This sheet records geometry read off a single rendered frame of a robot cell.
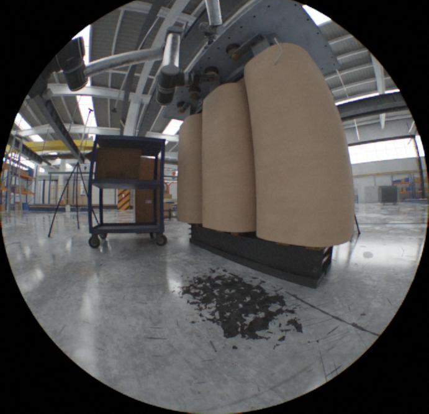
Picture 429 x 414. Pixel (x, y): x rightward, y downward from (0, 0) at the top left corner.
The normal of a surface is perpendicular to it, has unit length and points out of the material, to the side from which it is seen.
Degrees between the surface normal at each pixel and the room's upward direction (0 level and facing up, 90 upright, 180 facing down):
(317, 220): 90
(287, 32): 180
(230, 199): 90
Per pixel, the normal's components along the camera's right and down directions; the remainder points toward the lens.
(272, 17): 0.01, 1.00
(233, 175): -0.33, -0.03
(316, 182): -0.58, -0.02
